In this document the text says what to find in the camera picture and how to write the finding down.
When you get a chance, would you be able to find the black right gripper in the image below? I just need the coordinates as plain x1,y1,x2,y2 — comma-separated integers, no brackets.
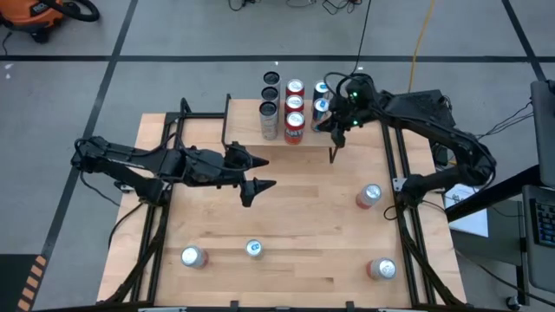
316,76,382,149

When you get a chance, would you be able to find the black metal rail frame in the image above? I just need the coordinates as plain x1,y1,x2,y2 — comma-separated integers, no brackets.
97,97,467,311

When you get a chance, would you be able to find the black desk beam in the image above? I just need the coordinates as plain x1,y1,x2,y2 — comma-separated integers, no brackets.
444,164,543,223

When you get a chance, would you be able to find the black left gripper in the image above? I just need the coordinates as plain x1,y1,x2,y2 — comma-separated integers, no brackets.
181,141,278,208

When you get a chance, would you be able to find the orange shop vacuum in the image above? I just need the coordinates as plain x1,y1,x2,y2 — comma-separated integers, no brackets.
0,0,66,44

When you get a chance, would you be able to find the tall white Celsius can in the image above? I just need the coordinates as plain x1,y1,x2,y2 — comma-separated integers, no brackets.
262,70,282,89
260,85,280,104
258,101,280,141

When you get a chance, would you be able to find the yellow cable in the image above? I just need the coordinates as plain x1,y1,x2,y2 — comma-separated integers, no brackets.
407,0,437,94

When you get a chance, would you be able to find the wooden shelf with black legs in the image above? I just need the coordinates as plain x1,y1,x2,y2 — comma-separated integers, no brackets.
220,93,342,165

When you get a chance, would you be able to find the black mat with orange stripes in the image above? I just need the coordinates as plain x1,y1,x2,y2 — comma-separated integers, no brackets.
0,253,49,312

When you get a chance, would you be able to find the red Fanta strawberry can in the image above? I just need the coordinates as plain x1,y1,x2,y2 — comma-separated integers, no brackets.
284,94,305,113
284,110,307,146
285,78,305,97

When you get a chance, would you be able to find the slim silver blue can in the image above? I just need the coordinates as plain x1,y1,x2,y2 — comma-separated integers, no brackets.
245,238,264,260
312,80,331,101
310,97,331,133

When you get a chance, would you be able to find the black keyboard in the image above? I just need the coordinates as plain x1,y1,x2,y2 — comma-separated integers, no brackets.
531,197,555,250

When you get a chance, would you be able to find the black vacuum hose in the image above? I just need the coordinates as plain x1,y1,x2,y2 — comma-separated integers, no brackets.
47,0,101,23

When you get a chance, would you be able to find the white paper sheet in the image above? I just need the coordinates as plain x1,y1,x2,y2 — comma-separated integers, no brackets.
444,184,490,238

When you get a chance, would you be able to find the grey monitor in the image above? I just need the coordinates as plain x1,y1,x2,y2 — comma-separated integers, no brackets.
529,79,555,187

